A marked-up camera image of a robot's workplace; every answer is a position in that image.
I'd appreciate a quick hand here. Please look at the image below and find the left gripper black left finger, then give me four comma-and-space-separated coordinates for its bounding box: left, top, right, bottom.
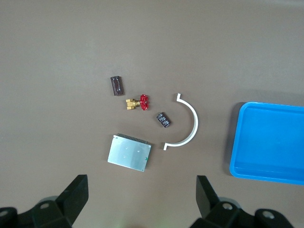
0, 174, 89, 228

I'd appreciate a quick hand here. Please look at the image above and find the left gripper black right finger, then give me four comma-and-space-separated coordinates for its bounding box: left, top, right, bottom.
191, 175, 295, 228

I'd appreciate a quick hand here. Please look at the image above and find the dark brown capacitor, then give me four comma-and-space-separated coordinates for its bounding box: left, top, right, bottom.
110, 75, 125, 97

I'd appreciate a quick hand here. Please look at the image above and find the silver metal power supply box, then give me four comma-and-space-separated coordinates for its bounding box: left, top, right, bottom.
107, 133, 152, 172

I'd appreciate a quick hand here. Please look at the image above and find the blue plastic tray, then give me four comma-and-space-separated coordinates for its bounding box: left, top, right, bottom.
229, 101, 304, 186

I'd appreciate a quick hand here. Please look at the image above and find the small black electronic module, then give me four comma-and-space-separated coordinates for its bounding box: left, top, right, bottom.
155, 112, 172, 128

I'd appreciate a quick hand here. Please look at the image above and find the brass valve red handwheel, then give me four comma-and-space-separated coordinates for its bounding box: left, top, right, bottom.
125, 94, 151, 111

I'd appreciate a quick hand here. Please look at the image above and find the brown table cover sheet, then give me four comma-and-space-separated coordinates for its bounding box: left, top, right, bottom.
0, 0, 304, 228

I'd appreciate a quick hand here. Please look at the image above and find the white curved plastic bracket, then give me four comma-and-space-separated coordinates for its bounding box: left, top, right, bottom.
163, 93, 199, 152

